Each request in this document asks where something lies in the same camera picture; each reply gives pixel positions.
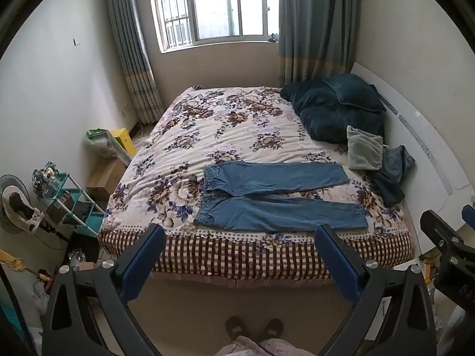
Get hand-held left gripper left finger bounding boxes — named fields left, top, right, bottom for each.
left=42, top=223, right=166, bottom=356

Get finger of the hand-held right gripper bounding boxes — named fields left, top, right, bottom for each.
left=420, top=210, right=466, bottom=264
left=461, top=204, right=475, bottom=231

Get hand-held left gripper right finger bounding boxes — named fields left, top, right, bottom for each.
left=313, top=223, right=436, bottom=356

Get blue denim pants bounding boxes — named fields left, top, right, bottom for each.
left=194, top=161, right=369, bottom=231

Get dark blue crumpled garment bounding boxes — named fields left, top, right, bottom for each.
left=371, top=144, right=416, bottom=207

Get white bed headboard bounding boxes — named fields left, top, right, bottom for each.
left=351, top=61, right=475, bottom=264

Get teal storage rack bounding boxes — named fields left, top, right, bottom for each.
left=31, top=161, right=107, bottom=239

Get brown cardboard box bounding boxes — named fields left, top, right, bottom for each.
left=86, top=158, right=127, bottom=200

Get dark slipper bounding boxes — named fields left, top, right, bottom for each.
left=226, top=316, right=248, bottom=342
left=259, top=318, right=284, bottom=344

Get white plastic bag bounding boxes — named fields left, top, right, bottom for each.
left=31, top=280, right=51, bottom=313

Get grey folded cloth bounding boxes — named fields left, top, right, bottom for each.
left=346, top=125, right=384, bottom=171

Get yellow box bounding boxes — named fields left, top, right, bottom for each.
left=110, top=128, right=138, bottom=157

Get green and clear plastic bag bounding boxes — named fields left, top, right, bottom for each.
left=86, top=128, right=131, bottom=166

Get white cloth on fan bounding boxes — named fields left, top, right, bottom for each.
left=2, top=186, right=45, bottom=233

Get dark teal plush blanket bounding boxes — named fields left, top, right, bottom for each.
left=280, top=80, right=387, bottom=144

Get floral bed quilt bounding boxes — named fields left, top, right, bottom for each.
left=97, top=86, right=414, bottom=280

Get standing fan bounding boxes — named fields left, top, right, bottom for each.
left=0, top=174, right=45, bottom=235

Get dark teal pillow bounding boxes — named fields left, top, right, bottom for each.
left=322, top=73, right=387, bottom=113

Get grey-blue striped curtain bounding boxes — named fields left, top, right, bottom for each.
left=278, top=0, right=362, bottom=88
left=105, top=0, right=166, bottom=124

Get window with metal bars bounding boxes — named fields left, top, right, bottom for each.
left=148, top=0, right=280, bottom=53

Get yellow-handled mop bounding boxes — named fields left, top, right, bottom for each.
left=0, top=248, right=50, bottom=280

